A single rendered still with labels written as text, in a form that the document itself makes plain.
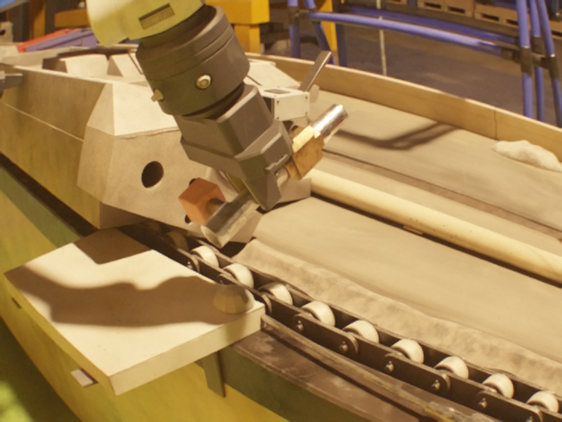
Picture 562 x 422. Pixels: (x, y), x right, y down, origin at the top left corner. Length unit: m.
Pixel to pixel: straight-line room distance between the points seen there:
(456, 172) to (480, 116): 0.25
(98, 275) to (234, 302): 0.19
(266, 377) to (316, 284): 0.23
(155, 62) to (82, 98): 0.38
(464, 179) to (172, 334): 0.66
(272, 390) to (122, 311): 0.18
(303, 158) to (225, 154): 0.10
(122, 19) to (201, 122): 0.14
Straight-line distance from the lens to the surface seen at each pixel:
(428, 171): 1.23
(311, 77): 0.72
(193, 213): 0.73
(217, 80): 0.59
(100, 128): 0.83
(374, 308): 0.83
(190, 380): 0.86
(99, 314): 0.75
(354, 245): 0.97
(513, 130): 1.40
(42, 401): 1.95
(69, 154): 1.00
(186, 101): 0.60
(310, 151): 0.72
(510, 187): 1.18
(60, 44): 2.70
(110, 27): 0.58
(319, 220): 1.04
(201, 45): 0.58
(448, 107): 1.50
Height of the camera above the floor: 1.17
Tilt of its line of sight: 22 degrees down
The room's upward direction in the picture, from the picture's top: 3 degrees counter-clockwise
